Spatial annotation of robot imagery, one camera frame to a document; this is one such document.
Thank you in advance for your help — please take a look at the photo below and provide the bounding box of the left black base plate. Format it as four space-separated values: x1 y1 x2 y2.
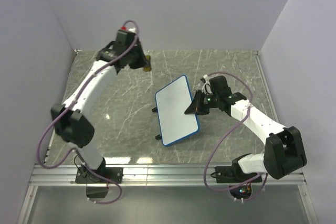
75 166 123 184

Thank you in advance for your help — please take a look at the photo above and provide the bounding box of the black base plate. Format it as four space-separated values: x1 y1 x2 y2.
211 165 262 184
75 166 123 184

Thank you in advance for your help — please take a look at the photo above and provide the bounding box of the whiteboard wire stand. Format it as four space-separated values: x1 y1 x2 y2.
151 107 162 141

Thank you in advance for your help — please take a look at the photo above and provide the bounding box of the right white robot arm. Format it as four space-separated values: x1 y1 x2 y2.
184 90 307 182

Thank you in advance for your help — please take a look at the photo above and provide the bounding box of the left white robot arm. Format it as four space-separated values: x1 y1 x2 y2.
51 26 151 183

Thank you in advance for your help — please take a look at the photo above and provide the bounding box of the yellow whiteboard eraser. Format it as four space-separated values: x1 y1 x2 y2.
143 55 152 72

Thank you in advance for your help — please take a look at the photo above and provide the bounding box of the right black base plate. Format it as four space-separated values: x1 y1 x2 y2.
211 165 262 184

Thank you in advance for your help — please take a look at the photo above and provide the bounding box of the blue framed whiteboard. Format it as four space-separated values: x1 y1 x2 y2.
154 74 200 147

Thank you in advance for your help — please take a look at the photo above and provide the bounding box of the aluminium mounting rail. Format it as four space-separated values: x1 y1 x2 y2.
28 164 307 187

